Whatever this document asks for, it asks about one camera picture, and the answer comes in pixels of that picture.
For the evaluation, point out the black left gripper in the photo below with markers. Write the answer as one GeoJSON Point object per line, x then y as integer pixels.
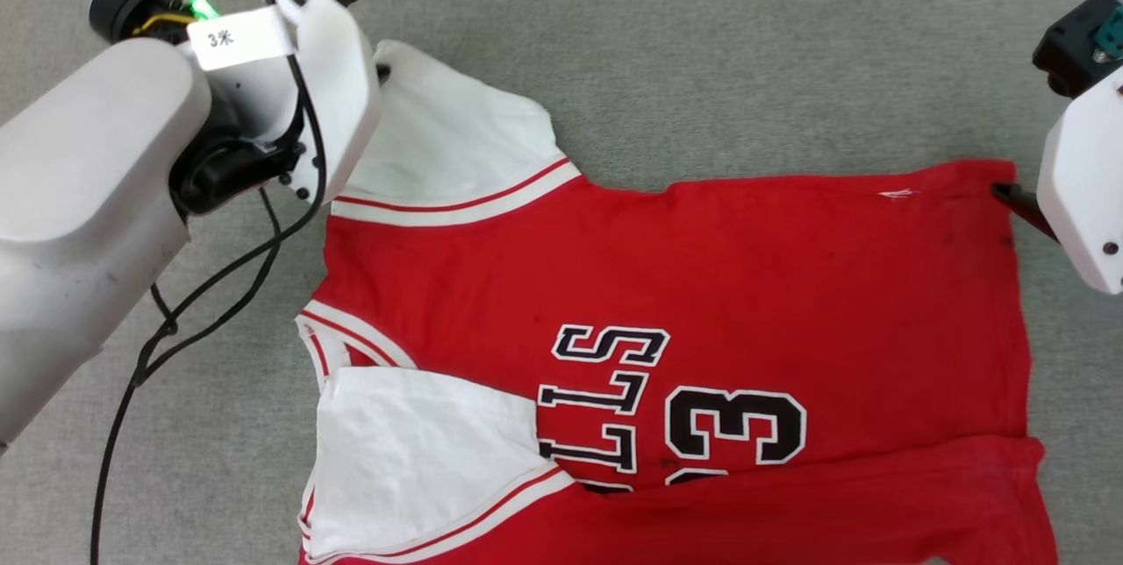
{"type": "Point", "coordinates": [224, 166]}

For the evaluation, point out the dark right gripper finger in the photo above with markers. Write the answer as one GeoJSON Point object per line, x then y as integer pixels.
{"type": "Point", "coordinates": [1018, 201]}

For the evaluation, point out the red white basketball jersey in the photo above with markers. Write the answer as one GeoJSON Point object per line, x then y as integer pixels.
{"type": "Point", "coordinates": [746, 267]}

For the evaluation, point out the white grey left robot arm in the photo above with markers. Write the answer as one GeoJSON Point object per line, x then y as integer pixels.
{"type": "Point", "coordinates": [79, 196]}

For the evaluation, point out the white paper label tag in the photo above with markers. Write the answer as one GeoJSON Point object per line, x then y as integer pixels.
{"type": "Point", "coordinates": [237, 37]}

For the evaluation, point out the grey fabric sofa seat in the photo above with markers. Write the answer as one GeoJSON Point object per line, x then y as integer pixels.
{"type": "Point", "coordinates": [702, 65]}

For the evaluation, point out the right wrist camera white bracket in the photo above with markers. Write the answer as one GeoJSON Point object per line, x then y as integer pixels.
{"type": "Point", "coordinates": [1083, 179]}

